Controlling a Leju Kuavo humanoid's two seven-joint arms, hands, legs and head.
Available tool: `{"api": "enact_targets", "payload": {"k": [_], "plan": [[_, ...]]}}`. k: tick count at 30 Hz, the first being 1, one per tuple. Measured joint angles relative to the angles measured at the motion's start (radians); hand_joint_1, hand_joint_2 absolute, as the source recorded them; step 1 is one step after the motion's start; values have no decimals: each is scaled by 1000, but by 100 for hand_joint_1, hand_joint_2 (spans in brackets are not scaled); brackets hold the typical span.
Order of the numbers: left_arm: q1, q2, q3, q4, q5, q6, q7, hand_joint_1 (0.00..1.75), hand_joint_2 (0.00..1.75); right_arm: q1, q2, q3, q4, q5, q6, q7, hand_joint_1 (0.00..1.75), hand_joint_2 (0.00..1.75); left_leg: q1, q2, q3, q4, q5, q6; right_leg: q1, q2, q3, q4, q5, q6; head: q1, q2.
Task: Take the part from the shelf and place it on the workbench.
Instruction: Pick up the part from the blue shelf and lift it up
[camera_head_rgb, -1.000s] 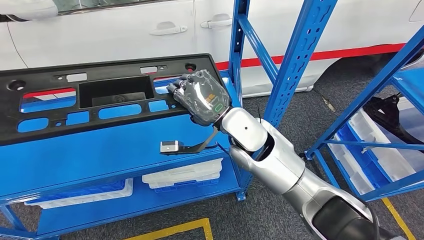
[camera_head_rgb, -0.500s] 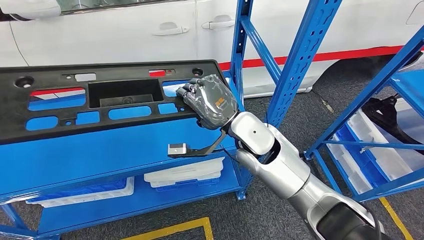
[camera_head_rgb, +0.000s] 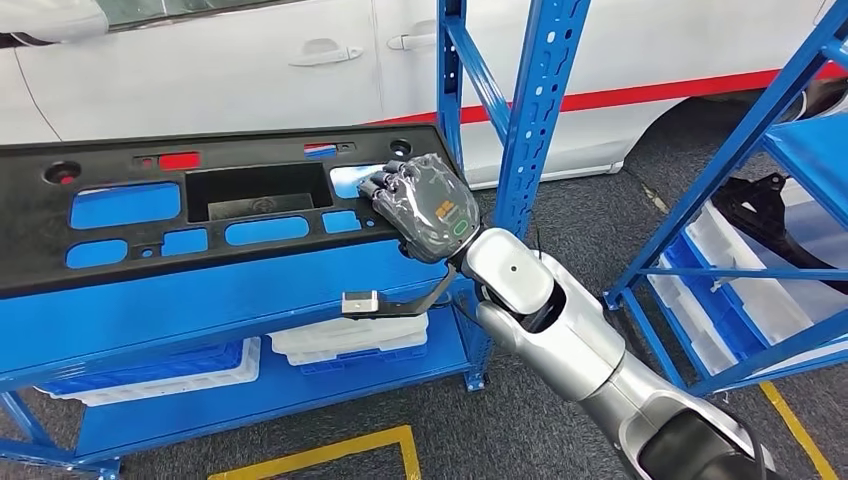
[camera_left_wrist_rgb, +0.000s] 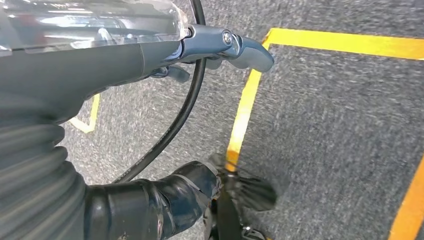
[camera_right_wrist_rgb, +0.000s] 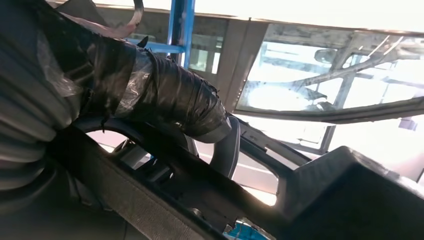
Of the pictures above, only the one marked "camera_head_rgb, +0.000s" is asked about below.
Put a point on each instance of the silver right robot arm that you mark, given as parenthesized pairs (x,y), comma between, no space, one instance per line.
(563,331)

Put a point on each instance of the stack of white plastic bins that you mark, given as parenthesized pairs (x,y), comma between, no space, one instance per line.
(344,338)

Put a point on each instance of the long black plastic car part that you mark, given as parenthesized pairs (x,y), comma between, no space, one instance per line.
(40,225)

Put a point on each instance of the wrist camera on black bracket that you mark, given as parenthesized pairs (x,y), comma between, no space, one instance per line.
(361,302)

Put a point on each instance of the white car with red stripe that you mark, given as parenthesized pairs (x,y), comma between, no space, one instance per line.
(199,79)

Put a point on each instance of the yellow floor tape square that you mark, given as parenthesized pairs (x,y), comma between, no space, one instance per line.
(397,450)

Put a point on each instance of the blue metal shelf rack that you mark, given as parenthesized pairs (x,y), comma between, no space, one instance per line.
(729,152)
(199,311)

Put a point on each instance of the black curved car part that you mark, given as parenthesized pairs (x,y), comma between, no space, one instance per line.
(762,205)

